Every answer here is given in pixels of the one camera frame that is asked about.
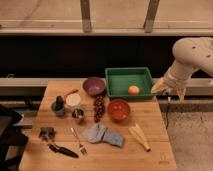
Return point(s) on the black handled spatula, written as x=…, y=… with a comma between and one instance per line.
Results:
x=58, y=149

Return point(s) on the orange bowl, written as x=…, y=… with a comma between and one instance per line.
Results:
x=118, y=109

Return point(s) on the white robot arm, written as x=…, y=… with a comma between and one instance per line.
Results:
x=190, y=55

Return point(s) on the small metal cup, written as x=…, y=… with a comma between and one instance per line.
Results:
x=78, y=115

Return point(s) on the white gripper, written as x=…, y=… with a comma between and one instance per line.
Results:
x=170, y=81

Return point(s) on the orange handled spoon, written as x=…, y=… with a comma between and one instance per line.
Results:
x=71, y=92

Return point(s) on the grey metal clip object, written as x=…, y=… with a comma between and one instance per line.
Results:
x=47, y=133

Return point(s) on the black chair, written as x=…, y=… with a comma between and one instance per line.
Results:
x=10, y=136

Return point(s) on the metal fork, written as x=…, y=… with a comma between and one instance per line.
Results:
x=81, y=146

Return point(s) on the yellow banana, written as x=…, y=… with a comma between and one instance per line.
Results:
x=137, y=132

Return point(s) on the blue grey cloth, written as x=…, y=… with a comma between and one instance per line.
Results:
x=98, y=133

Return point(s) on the purple bowl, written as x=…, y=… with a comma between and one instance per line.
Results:
x=94, y=86

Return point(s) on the blue cup with utensil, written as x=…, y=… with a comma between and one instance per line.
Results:
x=58, y=107

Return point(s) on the orange apple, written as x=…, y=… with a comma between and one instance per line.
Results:
x=133, y=90

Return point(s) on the green plastic tray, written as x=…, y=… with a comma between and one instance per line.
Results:
x=118, y=81

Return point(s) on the white lidded container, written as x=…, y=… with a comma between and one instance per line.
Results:
x=73, y=100

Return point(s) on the dark grape bunch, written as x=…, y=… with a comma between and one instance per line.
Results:
x=99, y=108

